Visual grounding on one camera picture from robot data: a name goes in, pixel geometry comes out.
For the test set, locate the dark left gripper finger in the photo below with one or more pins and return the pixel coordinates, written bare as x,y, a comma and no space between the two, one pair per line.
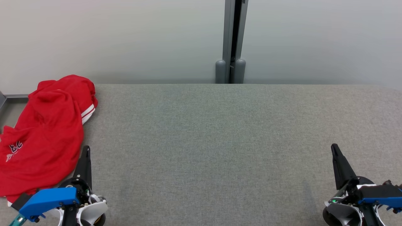
84,166

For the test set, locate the red shorts with white stripe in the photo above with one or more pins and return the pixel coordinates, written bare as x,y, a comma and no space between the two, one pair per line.
40,157

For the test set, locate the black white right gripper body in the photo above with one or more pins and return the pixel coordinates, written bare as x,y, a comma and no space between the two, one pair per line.
340,210

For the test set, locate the grey metal partition post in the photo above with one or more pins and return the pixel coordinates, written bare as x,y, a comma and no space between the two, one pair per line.
230,28

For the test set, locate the grey cylinder post foot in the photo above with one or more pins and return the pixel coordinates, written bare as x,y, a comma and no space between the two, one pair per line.
240,71
220,72

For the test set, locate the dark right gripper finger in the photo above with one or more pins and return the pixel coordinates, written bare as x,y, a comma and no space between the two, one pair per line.
340,169

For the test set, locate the blue left camera mount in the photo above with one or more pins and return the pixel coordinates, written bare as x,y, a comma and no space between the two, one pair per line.
47,201

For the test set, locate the grey metal floor rail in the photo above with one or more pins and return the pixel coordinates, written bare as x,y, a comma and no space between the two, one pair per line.
15,96

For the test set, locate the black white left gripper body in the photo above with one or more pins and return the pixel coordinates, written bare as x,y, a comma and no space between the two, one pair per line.
94,208

